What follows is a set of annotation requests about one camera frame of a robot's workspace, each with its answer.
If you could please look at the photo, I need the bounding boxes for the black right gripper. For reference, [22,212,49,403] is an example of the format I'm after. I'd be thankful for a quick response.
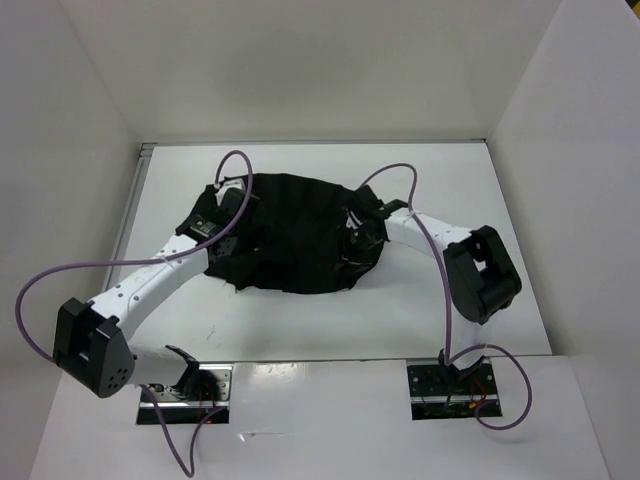
[328,223,381,277]

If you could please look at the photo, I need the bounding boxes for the black skirt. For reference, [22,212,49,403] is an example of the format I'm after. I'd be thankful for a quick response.
[205,173,383,295]

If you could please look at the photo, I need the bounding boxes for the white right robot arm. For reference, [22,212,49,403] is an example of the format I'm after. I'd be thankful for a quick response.
[346,185,522,393]

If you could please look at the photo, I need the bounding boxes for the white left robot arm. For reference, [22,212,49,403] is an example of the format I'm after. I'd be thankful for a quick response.
[53,179,257,400]

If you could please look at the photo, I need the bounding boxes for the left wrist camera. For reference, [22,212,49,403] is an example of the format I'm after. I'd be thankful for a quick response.
[215,177,246,205]

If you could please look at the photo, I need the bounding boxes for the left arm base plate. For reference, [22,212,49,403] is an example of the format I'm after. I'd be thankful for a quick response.
[136,363,234,426]

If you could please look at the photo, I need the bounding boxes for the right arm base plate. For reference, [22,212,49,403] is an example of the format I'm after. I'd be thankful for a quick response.
[406,359,502,421]

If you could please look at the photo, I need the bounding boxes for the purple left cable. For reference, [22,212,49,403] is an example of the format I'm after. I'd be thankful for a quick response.
[15,151,254,476]

